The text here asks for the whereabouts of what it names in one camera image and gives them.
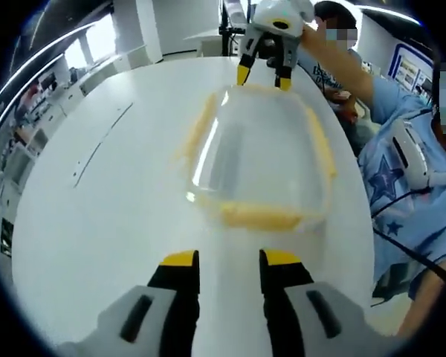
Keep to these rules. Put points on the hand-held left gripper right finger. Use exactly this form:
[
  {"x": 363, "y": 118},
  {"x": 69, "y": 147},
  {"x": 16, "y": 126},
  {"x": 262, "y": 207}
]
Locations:
[{"x": 286, "y": 308}]

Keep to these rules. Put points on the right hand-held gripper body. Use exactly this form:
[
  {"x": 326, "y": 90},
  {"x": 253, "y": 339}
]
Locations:
[{"x": 278, "y": 13}]

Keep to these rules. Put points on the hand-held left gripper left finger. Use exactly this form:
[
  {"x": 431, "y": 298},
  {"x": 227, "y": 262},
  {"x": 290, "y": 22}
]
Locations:
[{"x": 171, "y": 308}]

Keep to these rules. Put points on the clear storage box yellow latches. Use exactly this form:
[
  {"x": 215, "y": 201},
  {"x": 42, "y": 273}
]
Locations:
[{"x": 260, "y": 156}]

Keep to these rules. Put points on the black stand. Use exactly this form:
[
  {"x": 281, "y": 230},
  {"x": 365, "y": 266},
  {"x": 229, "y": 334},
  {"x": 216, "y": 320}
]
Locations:
[{"x": 226, "y": 33}]

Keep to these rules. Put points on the white desk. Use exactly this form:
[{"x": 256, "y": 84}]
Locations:
[{"x": 212, "y": 41}]

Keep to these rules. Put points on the blue framed display board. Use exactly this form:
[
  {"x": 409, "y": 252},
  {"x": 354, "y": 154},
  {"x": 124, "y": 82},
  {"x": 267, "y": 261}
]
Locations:
[{"x": 409, "y": 70}]

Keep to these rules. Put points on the person's blue star shirt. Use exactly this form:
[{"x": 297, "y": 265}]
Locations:
[{"x": 412, "y": 227}]

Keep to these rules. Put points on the long ceiling light strip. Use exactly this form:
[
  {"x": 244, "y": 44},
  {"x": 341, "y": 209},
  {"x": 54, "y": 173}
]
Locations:
[{"x": 41, "y": 56}]

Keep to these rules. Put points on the row of white office desks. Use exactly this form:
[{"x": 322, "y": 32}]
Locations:
[{"x": 33, "y": 122}]

